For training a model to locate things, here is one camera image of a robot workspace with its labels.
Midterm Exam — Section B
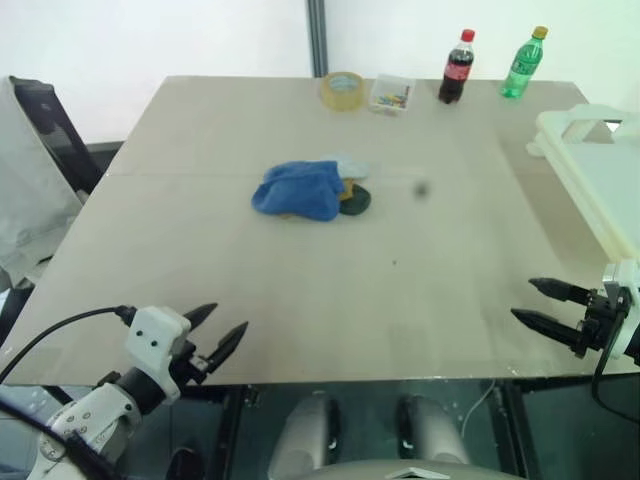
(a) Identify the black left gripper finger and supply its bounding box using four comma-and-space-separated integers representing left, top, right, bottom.
182, 302, 220, 336
196, 321, 250, 375

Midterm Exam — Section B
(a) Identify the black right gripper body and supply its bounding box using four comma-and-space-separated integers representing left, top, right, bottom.
573, 287, 630, 360

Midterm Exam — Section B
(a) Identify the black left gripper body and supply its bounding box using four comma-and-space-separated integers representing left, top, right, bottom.
168, 338, 212, 389

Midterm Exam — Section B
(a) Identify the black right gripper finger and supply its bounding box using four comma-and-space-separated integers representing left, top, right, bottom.
510, 308, 583, 352
528, 277, 593, 305

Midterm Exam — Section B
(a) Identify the blue cloth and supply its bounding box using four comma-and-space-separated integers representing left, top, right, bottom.
250, 159, 346, 223

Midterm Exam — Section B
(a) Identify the white plastic tray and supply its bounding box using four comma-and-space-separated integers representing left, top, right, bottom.
525, 103, 640, 267

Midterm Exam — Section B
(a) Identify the clear box of coloured pins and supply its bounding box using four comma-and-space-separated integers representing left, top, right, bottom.
368, 73, 418, 117

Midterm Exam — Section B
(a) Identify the grey rounded left robot leg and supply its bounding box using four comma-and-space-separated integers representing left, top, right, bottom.
268, 391, 342, 480

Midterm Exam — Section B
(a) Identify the grey rounded robot leg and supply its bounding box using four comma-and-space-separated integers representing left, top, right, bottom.
268, 391, 342, 480
396, 393, 472, 467

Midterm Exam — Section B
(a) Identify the grey rounded right robot leg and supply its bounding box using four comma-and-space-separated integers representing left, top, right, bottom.
396, 393, 472, 467

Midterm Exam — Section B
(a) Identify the dark grey cloth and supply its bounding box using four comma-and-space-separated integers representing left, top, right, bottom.
338, 183, 374, 218

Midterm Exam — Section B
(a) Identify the grey robot torso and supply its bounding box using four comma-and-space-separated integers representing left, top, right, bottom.
299, 460, 506, 480

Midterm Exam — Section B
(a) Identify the white cloth on chair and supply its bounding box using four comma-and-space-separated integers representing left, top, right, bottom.
0, 74, 87, 289

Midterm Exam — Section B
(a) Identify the light grey sock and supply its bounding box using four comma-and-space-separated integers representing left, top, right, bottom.
322, 152, 372, 180

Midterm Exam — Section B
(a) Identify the green bottle yellow cap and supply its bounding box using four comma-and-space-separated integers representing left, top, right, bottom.
499, 25, 550, 99

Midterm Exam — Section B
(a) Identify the cola bottle red cap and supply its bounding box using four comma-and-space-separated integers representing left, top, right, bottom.
438, 28, 476, 105

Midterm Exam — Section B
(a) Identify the clear packing tape roll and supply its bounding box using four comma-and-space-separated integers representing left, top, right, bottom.
321, 71, 366, 114

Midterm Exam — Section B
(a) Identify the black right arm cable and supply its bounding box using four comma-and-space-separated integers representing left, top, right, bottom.
590, 319, 640, 426

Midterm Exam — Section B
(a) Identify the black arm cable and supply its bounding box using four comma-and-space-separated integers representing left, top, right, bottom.
590, 319, 640, 426
0, 305, 136, 386

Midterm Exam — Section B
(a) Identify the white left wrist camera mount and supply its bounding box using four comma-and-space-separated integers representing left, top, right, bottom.
124, 306, 194, 401

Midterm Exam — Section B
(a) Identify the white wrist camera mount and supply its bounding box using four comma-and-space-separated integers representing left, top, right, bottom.
124, 306, 194, 401
601, 260, 640, 361

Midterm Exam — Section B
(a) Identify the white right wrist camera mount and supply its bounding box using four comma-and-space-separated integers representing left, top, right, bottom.
601, 260, 640, 361

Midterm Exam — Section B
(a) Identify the thin white floor cable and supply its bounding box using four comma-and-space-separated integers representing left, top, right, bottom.
460, 378, 499, 451

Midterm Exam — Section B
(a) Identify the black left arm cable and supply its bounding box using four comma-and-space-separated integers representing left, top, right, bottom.
0, 305, 136, 386

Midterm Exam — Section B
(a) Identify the grey metal post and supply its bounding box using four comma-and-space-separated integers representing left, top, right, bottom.
306, 0, 330, 79

